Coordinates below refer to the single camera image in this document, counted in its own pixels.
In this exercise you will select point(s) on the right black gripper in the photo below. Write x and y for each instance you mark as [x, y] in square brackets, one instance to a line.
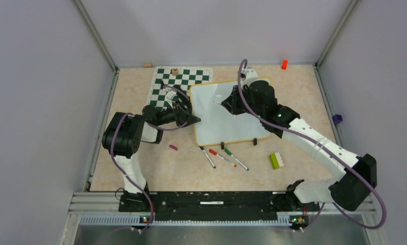
[232, 103]

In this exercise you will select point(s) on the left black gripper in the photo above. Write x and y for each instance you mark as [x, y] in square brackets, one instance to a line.
[183, 116]

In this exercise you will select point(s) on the purple marker cap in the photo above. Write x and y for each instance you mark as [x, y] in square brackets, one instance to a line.
[173, 147]

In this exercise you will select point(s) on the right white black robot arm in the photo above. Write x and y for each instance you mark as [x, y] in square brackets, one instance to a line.
[351, 175]

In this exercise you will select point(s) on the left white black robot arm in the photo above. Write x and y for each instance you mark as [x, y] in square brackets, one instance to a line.
[126, 131]

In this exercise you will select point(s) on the blue whiteboard marker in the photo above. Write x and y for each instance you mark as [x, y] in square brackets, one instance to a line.
[207, 157]

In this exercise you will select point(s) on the red whiteboard marker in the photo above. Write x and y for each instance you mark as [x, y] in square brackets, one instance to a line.
[222, 157]

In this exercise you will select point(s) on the green whiteboard marker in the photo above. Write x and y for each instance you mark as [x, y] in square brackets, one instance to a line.
[236, 159]

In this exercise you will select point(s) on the green white chessboard mat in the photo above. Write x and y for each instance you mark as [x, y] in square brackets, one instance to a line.
[187, 77]

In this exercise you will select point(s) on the small black chess pawn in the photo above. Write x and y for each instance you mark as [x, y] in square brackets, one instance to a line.
[162, 82]

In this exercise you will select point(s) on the orange red block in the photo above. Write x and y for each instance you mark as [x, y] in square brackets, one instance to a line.
[284, 64]

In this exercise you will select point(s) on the green white toy brick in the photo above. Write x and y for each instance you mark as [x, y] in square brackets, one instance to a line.
[276, 161]

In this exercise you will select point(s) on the purple block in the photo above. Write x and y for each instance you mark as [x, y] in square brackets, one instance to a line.
[337, 119]

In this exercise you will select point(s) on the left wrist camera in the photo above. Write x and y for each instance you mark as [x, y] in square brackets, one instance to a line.
[169, 97]

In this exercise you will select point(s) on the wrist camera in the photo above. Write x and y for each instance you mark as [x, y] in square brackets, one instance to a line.
[248, 76]
[169, 97]

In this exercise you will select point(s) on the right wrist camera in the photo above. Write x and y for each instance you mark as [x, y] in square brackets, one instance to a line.
[248, 76]

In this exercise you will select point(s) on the wooden block on wall edge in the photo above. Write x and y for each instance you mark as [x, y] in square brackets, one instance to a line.
[147, 65]

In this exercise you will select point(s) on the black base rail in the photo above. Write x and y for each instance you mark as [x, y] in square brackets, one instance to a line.
[212, 206]

